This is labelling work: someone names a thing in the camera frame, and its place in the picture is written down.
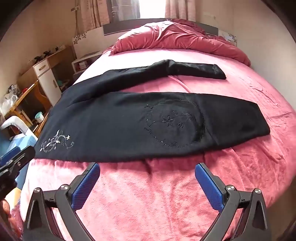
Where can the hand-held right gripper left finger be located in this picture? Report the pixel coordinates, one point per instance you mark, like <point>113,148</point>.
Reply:
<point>85,188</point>

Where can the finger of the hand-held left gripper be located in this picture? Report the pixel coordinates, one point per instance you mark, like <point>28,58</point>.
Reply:
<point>22,156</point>

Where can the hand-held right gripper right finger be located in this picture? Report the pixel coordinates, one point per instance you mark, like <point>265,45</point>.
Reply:
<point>208,188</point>

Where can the black embroidered pants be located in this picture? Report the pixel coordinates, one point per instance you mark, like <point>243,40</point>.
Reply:
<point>115,120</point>

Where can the white chair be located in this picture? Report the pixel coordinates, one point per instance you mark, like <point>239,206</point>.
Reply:
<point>13,122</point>

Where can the white and teal mug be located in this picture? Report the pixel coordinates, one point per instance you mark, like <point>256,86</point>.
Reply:
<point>39,117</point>

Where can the pink fleece bed sheet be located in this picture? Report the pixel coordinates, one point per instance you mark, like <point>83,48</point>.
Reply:
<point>161,199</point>

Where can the light wooden table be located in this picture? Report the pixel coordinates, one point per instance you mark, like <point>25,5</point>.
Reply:
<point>25,102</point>

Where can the white plastic bag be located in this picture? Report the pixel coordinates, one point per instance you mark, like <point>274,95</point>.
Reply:
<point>8,97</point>

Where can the wooden desk with white drawers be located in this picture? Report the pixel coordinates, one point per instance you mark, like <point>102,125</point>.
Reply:
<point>46,76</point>

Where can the black item on desk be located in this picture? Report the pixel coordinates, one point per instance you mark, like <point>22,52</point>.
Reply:
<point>42,55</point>

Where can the white nightstand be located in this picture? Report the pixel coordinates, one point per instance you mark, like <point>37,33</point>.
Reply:
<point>84,62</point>

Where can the white patterned headboard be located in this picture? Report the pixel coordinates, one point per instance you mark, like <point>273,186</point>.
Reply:
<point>79,40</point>

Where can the red duvet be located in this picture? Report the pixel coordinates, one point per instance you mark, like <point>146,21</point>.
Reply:
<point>173,39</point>

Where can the beige patterned curtain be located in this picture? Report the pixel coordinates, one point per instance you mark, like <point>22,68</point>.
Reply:
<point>101,10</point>
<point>180,9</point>

